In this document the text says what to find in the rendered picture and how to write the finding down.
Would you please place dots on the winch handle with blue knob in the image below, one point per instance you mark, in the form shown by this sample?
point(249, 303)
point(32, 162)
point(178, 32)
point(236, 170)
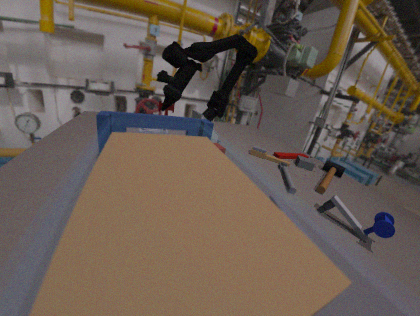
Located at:
point(383, 225)

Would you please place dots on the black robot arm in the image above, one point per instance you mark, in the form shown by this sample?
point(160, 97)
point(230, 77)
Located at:
point(175, 55)

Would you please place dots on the wooden-handled black mallet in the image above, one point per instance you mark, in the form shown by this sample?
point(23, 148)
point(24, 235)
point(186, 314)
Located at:
point(332, 169)

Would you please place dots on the red flat bar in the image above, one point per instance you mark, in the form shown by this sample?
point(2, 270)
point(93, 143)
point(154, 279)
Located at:
point(282, 155)

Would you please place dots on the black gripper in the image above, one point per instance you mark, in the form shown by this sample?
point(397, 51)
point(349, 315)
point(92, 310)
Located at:
point(174, 92)

